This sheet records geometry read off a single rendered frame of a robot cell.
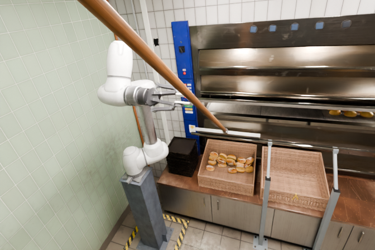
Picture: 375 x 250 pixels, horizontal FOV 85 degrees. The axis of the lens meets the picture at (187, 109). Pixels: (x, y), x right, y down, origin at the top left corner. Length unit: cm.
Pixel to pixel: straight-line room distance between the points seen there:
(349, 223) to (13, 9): 291
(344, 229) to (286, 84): 132
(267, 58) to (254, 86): 28
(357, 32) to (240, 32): 84
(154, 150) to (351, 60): 172
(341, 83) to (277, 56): 57
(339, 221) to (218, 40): 185
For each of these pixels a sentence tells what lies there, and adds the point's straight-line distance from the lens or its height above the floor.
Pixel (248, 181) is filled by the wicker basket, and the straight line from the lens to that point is 235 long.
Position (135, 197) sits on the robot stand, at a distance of 205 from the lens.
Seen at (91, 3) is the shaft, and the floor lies 233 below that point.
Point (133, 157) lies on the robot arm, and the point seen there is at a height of 123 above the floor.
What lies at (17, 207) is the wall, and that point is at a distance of 192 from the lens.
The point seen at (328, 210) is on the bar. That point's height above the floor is 74.
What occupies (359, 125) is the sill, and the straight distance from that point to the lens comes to 239.
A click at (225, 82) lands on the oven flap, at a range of 209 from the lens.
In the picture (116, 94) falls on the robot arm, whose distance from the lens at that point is 93.
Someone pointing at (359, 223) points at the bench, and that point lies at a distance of 237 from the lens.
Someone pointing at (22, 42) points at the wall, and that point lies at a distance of 178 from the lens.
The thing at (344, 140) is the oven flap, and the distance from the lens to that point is 244.
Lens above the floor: 232
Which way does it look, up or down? 28 degrees down
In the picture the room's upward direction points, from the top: 7 degrees counter-clockwise
